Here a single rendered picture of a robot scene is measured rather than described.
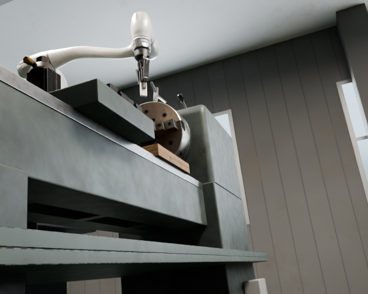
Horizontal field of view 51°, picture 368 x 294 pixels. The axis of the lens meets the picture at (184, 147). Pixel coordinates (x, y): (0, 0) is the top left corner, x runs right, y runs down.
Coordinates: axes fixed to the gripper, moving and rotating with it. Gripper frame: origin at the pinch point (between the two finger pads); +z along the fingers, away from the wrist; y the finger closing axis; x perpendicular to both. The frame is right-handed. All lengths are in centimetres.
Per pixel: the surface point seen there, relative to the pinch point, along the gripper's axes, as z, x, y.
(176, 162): 45, -3, 36
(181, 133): 27.7, 8.3, 19.9
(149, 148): 43, -17, 44
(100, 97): 44, -43, 79
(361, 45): -131, 283, -76
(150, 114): 16.2, -1.1, 9.6
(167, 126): 25.2, 2.3, 19.3
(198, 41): -172, 150, -189
